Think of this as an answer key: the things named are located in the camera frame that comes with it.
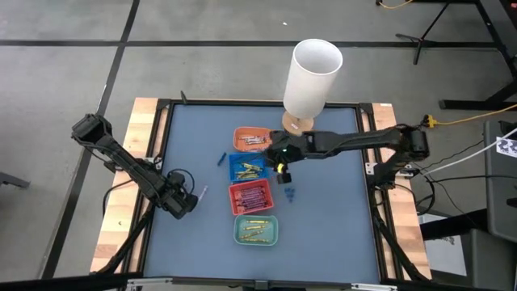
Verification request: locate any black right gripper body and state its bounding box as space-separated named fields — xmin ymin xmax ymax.
xmin=266 ymin=129 xmax=312 ymax=173

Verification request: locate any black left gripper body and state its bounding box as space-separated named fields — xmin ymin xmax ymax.
xmin=160 ymin=183 xmax=191 ymax=221

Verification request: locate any red plastic basket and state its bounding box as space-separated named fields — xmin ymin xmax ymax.
xmin=228 ymin=178 xmax=275 ymax=217

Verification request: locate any orange plastic bin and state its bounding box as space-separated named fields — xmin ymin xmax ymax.
xmin=233 ymin=126 xmax=274 ymax=154

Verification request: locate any teal plastic bin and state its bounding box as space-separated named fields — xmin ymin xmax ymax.
xmin=233 ymin=214 xmax=280 ymax=247

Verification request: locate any blue plastic basket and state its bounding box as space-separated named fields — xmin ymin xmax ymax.
xmin=228 ymin=152 xmax=271 ymax=183

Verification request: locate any wooden table side board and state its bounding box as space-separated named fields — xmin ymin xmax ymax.
xmin=89 ymin=96 xmax=159 ymax=274
xmin=371 ymin=102 xmax=432 ymax=280

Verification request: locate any white shade wooden base lamp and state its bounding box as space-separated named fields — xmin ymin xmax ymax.
xmin=281 ymin=38 xmax=344 ymax=137

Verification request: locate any grey floor object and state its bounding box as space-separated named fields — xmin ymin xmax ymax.
xmin=0 ymin=171 xmax=32 ymax=190

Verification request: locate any black light stand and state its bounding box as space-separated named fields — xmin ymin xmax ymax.
xmin=394 ymin=2 xmax=452 ymax=65

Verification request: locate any grey cabinet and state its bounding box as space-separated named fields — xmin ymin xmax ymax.
xmin=482 ymin=120 xmax=517 ymax=243

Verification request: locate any black white fiducial tag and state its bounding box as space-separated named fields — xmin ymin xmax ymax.
xmin=495 ymin=136 xmax=517 ymax=158

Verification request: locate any grey box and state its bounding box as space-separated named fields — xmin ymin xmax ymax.
xmin=460 ymin=228 xmax=517 ymax=291

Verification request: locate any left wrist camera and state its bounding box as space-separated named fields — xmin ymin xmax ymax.
xmin=167 ymin=168 xmax=195 ymax=191

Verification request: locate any black table frame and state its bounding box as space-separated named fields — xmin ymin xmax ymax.
xmin=123 ymin=98 xmax=431 ymax=284

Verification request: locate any silver aluminium rail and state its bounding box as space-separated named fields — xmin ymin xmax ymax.
xmin=124 ymin=276 xmax=399 ymax=291

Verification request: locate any yellow floor cable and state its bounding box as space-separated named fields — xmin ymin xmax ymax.
xmin=375 ymin=0 xmax=415 ymax=10

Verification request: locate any black floor cable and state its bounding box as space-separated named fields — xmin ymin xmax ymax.
xmin=423 ymin=173 xmax=517 ymax=183

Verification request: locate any white cable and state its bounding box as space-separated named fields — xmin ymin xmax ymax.
xmin=419 ymin=127 xmax=517 ymax=175

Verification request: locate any yellow extension cord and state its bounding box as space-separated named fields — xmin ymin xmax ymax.
xmin=422 ymin=103 xmax=517 ymax=129

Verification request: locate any black desk leg frame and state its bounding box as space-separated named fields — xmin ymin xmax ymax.
xmin=439 ymin=0 xmax=517 ymax=111

